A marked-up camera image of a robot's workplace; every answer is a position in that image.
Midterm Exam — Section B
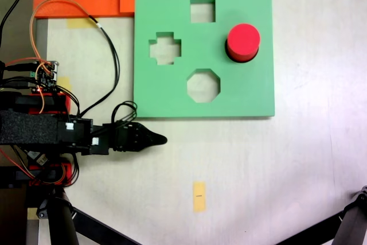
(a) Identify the red cylinder block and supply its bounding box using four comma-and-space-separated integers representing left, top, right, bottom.
226, 23, 261, 63

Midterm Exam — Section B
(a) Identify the red black table clamp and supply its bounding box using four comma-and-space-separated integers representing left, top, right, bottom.
0, 163, 73, 189
0, 91, 71, 114

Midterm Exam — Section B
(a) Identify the yellow tape with mark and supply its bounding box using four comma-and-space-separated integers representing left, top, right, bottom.
192, 181, 207, 213

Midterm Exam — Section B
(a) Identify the black small circuit module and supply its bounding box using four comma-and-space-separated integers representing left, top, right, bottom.
26, 150, 49, 167

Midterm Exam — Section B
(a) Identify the yellow tape square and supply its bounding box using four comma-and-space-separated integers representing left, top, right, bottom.
58, 76, 72, 92

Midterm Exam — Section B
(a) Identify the green shape sorter board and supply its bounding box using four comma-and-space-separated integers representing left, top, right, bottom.
132, 0, 276, 119

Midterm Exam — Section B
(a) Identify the yellow tape strip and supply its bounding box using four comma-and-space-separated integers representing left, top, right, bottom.
67, 18, 93, 29

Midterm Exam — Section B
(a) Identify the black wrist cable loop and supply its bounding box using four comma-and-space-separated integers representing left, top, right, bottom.
111, 100, 139, 131

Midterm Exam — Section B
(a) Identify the black servo cable bundle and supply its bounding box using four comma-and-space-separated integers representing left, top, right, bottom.
56, 84, 81, 118

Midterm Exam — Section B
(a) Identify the black twin cable with tag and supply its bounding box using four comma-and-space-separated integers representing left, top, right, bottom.
79, 14, 121, 118

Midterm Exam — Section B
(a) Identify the green circuit board with wires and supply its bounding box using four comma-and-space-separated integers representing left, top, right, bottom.
29, 60, 60, 92

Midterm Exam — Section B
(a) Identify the black power plug cable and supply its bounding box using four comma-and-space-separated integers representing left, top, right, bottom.
0, 77, 32, 90

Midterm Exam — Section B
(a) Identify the black usb plug cable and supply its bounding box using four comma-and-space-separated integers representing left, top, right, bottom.
0, 61, 37, 73

